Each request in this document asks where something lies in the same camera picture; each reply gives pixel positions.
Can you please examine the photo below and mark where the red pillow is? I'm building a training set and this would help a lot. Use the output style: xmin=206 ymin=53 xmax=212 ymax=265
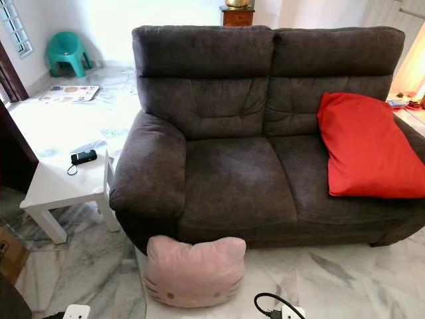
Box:
xmin=317 ymin=91 xmax=425 ymax=199

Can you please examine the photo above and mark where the pink cat face pillow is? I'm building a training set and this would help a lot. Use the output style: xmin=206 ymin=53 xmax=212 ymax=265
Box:
xmin=144 ymin=235 xmax=248 ymax=308

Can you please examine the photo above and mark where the dark grey two-seat sofa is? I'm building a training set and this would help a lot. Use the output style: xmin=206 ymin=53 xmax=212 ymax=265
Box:
xmin=108 ymin=25 xmax=425 ymax=257

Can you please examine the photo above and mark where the dark wooden door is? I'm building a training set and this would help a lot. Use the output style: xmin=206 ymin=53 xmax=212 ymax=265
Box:
xmin=0 ymin=100 xmax=41 ymax=193

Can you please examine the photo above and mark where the white side table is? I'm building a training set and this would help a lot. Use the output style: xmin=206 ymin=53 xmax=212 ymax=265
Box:
xmin=19 ymin=148 xmax=122 ymax=245

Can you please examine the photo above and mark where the black key fob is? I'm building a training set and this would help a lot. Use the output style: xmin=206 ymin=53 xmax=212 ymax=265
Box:
xmin=70 ymin=150 xmax=98 ymax=166

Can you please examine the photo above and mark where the cardboard box with handling symbols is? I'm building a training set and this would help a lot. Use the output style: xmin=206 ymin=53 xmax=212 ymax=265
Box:
xmin=0 ymin=226 xmax=31 ymax=284

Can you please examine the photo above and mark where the green plastic chair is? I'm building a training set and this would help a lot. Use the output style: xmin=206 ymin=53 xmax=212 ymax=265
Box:
xmin=46 ymin=31 xmax=94 ymax=79

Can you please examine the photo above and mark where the louvre glass window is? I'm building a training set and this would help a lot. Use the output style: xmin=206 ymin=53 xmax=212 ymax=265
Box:
xmin=0 ymin=0 xmax=34 ymax=59

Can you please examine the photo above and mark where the brown wooden cabinet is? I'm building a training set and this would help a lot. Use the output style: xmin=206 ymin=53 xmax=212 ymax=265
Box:
xmin=220 ymin=6 xmax=256 ymax=27

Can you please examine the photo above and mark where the brown wooden door frame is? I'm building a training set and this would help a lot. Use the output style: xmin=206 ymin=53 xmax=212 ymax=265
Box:
xmin=0 ymin=41 xmax=31 ymax=104

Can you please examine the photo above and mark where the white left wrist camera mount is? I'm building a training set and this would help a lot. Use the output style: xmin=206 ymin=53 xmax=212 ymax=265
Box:
xmin=63 ymin=304 xmax=91 ymax=319

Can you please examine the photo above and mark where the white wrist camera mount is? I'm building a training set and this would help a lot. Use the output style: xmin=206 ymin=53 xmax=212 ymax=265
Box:
xmin=63 ymin=304 xmax=91 ymax=319
xmin=281 ymin=306 xmax=306 ymax=319

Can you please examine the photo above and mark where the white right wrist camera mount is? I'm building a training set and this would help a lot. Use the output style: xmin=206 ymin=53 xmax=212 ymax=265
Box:
xmin=281 ymin=306 xmax=306 ymax=319

